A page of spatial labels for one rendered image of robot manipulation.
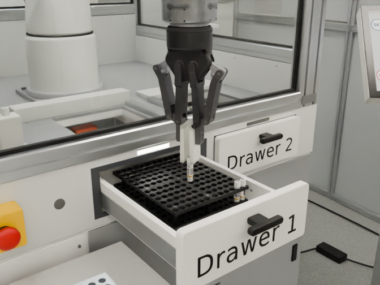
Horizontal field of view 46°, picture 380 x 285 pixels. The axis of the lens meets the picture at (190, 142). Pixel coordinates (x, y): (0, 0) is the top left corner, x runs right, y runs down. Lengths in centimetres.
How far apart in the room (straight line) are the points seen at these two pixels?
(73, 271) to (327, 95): 214
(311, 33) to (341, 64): 146
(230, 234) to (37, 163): 37
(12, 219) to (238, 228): 38
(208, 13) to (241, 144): 46
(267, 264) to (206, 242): 71
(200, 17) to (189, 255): 36
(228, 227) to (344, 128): 206
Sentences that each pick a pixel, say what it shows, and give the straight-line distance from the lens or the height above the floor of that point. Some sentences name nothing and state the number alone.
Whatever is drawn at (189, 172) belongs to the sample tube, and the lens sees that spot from 81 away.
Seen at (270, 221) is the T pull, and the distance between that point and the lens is 74.
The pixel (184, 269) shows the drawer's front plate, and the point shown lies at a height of 87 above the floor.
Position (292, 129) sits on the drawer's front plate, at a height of 90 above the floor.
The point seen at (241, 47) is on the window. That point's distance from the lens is 108.
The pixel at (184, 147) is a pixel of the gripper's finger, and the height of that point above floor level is 100.
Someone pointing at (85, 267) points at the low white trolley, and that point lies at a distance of 91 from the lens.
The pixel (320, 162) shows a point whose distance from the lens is 291.
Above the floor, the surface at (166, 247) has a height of 86.
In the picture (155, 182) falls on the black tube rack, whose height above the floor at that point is 90.
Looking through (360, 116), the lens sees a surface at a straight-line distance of 266.
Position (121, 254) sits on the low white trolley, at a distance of 93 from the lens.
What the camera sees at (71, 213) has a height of 85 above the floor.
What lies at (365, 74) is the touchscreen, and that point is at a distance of 142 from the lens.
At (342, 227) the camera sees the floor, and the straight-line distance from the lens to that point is 262.
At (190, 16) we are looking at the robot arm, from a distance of 71.
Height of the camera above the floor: 128
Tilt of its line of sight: 20 degrees down
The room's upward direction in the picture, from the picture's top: straight up
